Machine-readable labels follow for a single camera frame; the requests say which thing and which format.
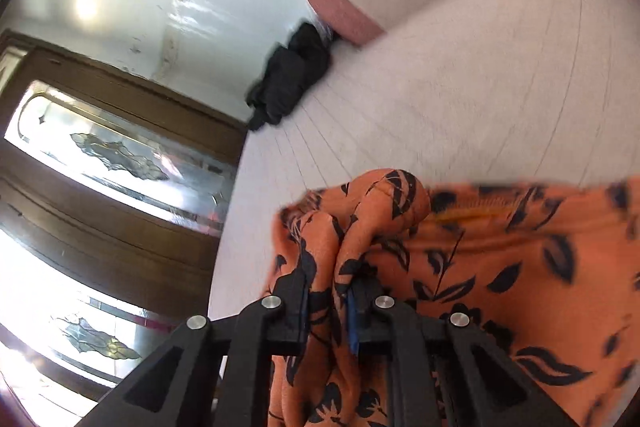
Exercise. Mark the pink quilted sofa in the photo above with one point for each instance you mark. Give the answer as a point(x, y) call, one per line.
point(450, 107)

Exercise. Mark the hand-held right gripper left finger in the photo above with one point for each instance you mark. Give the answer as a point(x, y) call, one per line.
point(302, 307)

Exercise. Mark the wooden door with leaded glass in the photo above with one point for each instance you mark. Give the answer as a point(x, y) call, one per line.
point(125, 72)
point(125, 257)

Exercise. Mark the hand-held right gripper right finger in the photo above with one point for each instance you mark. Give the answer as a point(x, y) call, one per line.
point(353, 327)

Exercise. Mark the orange floral garment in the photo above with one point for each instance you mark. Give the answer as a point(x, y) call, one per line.
point(500, 247)

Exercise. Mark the black cloth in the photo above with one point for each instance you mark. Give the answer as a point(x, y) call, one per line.
point(292, 72)

